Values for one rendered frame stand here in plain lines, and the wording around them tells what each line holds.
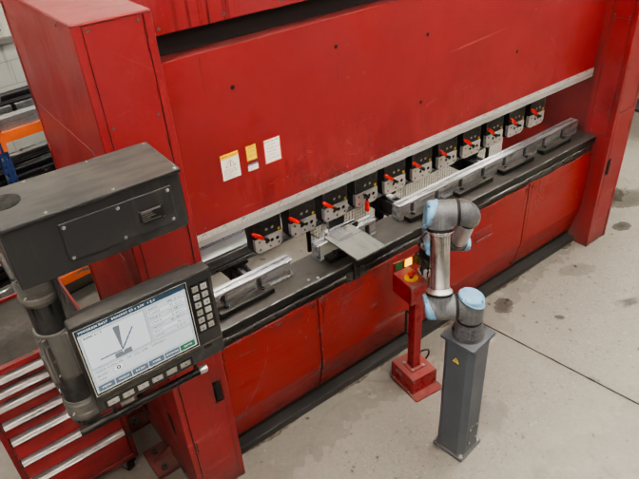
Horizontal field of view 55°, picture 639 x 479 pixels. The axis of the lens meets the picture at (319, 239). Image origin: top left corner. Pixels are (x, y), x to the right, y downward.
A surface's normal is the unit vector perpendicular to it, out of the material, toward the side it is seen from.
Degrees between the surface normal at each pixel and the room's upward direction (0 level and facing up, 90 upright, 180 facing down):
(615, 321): 0
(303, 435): 0
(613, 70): 90
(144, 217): 90
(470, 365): 90
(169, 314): 90
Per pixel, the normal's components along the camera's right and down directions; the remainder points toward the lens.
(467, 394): 0.00, 0.56
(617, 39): -0.79, 0.38
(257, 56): 0.61, 0.41
